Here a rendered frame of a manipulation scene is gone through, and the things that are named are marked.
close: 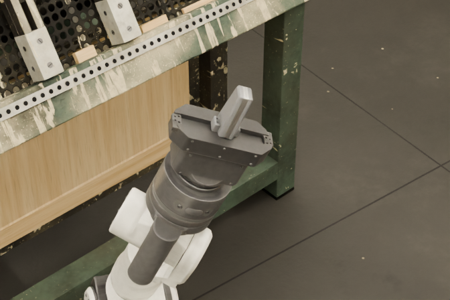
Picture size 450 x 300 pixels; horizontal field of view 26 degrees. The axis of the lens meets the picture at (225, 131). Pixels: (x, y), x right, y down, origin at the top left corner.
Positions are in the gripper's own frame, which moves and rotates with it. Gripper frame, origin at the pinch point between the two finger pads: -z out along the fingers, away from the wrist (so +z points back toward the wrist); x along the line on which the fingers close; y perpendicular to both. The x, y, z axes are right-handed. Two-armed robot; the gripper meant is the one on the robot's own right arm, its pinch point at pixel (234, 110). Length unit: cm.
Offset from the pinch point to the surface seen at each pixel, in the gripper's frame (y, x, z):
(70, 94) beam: 108, -8, 103
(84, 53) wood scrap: 119, -10, 98
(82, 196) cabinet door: 125, -28, 160
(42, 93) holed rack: 105, 0, 102
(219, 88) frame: 157, -66, 130
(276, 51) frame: 154, -75, 106
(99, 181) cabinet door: 129, -33, 156
